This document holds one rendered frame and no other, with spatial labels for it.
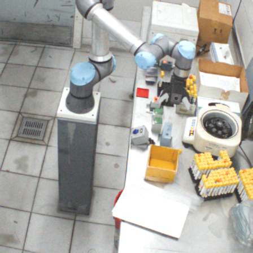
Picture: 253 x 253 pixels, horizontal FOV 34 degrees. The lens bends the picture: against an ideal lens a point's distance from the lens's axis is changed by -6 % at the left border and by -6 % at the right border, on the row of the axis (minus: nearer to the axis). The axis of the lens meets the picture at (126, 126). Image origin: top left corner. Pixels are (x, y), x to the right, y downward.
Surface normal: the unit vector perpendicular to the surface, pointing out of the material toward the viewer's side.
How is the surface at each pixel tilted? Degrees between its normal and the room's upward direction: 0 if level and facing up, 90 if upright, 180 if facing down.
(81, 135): 90
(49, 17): 90
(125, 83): 0
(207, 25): 87
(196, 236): 0
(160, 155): 90
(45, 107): 0
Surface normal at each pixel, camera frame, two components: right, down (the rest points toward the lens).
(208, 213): 0.11, -0.69
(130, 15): -0.08, 0.72
